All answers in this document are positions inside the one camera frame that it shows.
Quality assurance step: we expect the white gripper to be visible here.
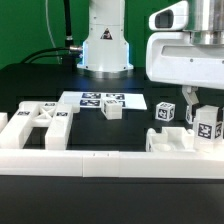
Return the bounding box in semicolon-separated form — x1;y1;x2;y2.
146;32;224;115

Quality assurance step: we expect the white chair seat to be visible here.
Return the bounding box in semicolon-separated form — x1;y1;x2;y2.
145;127;194;152

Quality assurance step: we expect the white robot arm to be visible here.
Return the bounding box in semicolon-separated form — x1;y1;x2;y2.
78;0;224;106

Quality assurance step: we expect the white sheet with markers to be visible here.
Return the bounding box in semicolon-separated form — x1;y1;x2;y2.
57;91;148;111

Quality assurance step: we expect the white U-shaped obstacle fence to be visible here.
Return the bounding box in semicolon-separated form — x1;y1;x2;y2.
0;112;224;178

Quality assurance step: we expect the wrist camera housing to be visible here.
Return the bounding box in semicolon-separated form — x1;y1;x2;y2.
149;0;189;31

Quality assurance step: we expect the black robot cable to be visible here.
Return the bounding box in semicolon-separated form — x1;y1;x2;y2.
20;0;84;64

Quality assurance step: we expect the white chair back frame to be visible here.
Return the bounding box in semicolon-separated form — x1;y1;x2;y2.
0;101;80;150

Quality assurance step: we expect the thin white cable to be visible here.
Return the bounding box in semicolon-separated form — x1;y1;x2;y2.
45;0;63;64

